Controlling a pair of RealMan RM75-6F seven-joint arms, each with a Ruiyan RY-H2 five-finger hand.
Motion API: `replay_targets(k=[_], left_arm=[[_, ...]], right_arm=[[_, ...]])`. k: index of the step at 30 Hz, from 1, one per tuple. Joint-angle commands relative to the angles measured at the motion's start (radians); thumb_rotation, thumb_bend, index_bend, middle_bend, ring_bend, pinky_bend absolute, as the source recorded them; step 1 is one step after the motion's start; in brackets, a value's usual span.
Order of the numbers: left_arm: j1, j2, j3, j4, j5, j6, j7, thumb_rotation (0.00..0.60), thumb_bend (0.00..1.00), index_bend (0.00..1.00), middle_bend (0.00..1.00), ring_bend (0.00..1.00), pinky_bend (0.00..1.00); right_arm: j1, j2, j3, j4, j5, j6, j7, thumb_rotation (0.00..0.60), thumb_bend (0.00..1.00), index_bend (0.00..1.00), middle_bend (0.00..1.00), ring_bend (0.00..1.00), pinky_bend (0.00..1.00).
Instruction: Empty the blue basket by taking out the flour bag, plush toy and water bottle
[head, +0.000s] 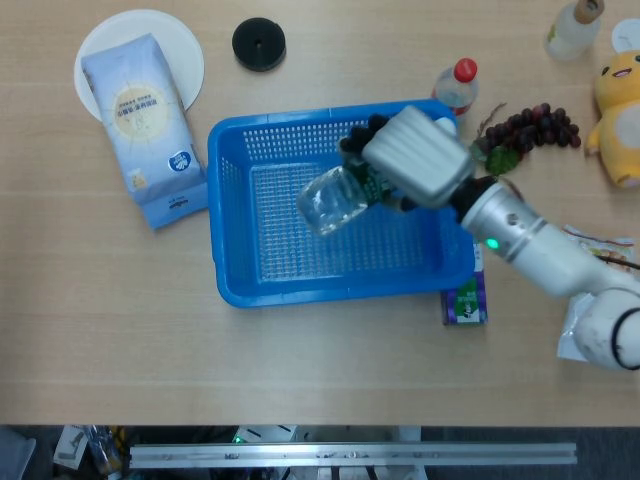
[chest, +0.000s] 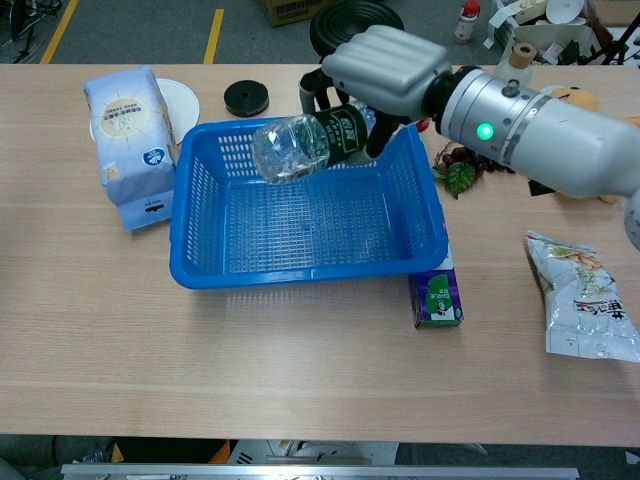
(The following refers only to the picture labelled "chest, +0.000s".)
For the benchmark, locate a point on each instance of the aluminium rail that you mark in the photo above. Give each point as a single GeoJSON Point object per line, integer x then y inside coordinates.
{"type": "Point", "coordinates": [320, 472]}

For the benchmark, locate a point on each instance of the black round stool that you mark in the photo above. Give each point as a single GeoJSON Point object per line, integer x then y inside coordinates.
{"type": "Point", "coordinates": [340, 22]}

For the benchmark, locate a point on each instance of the purple toothpaste box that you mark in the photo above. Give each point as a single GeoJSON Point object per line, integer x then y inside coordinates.
{"type": "Point", "coordinates": [437, 300]}

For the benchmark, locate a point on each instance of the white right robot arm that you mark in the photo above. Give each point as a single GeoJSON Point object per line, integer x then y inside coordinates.
{"type": "Point", "coordinates": [550, 140]}

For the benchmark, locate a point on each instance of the small red-capped white bottle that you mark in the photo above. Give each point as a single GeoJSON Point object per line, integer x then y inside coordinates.
{"type": "Point", "coordinates": [466, 25]}

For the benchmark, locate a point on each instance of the blue plastic mesh basket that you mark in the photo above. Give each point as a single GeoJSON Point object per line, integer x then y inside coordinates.
{"type": "Point", "coordinates": [310, 235]}

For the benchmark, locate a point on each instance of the light purple tissue pack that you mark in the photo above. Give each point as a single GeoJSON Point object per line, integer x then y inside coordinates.
{"type": "Point", "coordinates": [130, 140]}

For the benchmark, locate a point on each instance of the purple artificial grape bunch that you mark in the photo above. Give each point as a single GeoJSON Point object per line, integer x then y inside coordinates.
{"type": "Point", "coordinates": [460, 175]}

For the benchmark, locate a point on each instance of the frosted bottle wooden cap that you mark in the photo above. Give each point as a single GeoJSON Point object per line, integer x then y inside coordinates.
{"type": "Point", "coordinates": [522, 56]}

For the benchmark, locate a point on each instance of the white bowl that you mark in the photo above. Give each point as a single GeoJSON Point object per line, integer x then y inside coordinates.
{"type": "Point", "coordinates": [565, 10]}

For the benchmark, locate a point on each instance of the clear water bottle green label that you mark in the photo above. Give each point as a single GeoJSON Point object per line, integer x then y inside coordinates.
{"type": "Point", "coordinates": [295, 147]}

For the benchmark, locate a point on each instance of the black round disc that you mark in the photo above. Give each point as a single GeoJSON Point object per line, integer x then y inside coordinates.
{"type": "Point", "coordinates": [246, 98]}

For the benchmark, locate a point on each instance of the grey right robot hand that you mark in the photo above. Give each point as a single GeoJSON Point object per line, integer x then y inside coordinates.
{"type": "Point", "coordinates": [390, 70]}

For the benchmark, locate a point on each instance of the cardboard box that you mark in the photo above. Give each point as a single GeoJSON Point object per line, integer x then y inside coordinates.
{"type": "Point", "coordinates": [290, 12]}

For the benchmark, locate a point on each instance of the white snack bag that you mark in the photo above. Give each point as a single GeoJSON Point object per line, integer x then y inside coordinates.
{"type": "Point", "coordinates": [580, 300]}

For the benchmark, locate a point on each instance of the white paper plate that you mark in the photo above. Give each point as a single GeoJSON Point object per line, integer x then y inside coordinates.
{"type": "Point", "coordinates": [182, 107]}

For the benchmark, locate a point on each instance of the white storage bin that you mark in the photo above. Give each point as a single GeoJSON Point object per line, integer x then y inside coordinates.
{"type": "Point", "coordinates": [555, 36]}

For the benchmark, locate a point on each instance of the yellow plush toy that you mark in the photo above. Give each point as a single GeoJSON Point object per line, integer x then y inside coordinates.
{"type": "Point", "coordinates": [575, 96]}

